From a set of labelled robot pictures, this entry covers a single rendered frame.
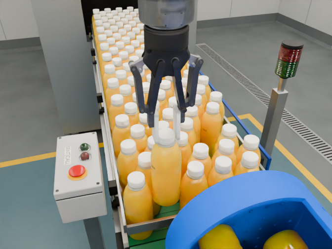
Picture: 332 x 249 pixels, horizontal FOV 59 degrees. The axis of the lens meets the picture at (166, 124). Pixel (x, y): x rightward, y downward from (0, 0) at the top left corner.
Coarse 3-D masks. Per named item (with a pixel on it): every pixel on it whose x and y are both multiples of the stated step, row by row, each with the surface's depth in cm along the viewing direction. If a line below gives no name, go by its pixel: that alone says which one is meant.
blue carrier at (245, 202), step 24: (216, 192) 46; (240, 192) 44; (264, 192) 44; (288, 192) 45; (192, 216) 46; (216, 216) 43; (240, 216) 53; (264, 216) 55; (288, 216) 57; (312, 216) 55; (168, 240) 50; (192, 240) 44; (240, 240) 58; (264, 240) 60; (312, 240) 56
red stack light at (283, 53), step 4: (280, 48) 89; (284, 48) 87; (280, 52) 89; (284, 52) 88; (288, 52) 87; (292, 52) 86; (296, 52) 86; (300, 52) 87; (280, 56) 89; (284, 56) 88; (288, 56) 87; (292, 56) 87; (296, 56) 87; (300, 56) 88; (284, 60) 89; (288, 60) 88; (292, 60) 88; (296, 60) 88
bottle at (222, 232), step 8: (224, 224) 51; (208, 232) 50; (216, 232) 50; (224, 232) 50; (232, 232) 51; (200, 240) 51; (208, 240) 50; (216, 240) 49; (224, 240) 49; (232, 240) 49; (200, 248) 51; (208, 248) 49; (216, 248) 48; (224, 248) 47; (232, 248) 47; (240, 248) 48
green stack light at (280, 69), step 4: (280, 60) 90; (276, 64) 92; (280, 64) 90; (284, 64) 89; (288, 64) 89; (292, 64) 88; (296, 64) 89; (276, 68) 92; (280, 68) 91; (284, 68) 90; (288, 68) 89; (292, 68) 89; (296, 68) 90; (276, 72) 93; (280, 72) 91; (284, 72) 90; (288, 72) 90; (292, 72) 90; (280, 76) 92; (284, 76) 91; (288, 76) 91; (292, 76) 91
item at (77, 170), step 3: (78, 165) 66; (81, 165) 67; (72, 168) 66; (75, 168) 66; (78, 168) 66; (81, 168) 66; (84, 168) 66; (69, 171) 65; (72, 171) 65; (75, 171) 65; (78, 171) 65; (81, 171) 65; (84, 171) 65; (69, 174) 65; (72, 174) 64; (75, 174) 64; (78, 174) 64; (81, 174) 64
